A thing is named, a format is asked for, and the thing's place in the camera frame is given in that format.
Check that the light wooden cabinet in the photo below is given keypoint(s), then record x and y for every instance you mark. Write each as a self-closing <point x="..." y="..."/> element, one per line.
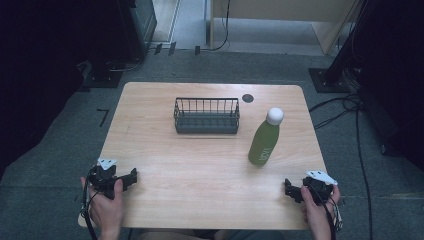
<point x="300" y="20"/>

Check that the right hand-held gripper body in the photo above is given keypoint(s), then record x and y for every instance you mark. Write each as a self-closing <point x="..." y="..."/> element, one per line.
<point x="318" y="186"/>

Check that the person's right hand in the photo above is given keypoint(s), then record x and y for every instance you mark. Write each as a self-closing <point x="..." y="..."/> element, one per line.
<point x="316" y="210"/>

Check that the dark curtain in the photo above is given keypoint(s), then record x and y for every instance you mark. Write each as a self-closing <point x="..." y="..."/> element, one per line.
<point x="36" y="66"/>
<point x="396" y="76"/>

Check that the black slanted metal stand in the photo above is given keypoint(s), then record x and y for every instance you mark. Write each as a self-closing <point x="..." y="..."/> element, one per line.
<point x="336" y="66"/>

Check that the black equipment cabinet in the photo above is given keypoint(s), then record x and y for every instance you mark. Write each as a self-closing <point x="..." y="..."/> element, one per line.
<point x="136" y="26"/>

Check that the person's left hand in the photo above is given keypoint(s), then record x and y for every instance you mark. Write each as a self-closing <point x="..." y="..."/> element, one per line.
<point x="106" y="210"/>

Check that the black metal stand base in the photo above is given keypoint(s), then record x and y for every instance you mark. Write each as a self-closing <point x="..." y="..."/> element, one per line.
<point x="103" y="78"/>

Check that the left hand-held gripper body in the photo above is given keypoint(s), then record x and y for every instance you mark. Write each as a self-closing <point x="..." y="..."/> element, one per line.
<point x="101" y="180"/>

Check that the round dark table grommet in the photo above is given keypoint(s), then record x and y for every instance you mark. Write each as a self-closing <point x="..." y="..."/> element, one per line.
<point x="247" y="98"/>

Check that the green bottle with white cap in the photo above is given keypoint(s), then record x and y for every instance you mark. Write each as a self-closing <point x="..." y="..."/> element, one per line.
<point x="265" y="140"/>

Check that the small black floor bracket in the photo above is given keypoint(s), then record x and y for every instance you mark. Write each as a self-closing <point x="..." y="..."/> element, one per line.
<point x="197" y="50"/>
<point x="158" y="48"/>
<point x="172" y="48"/>

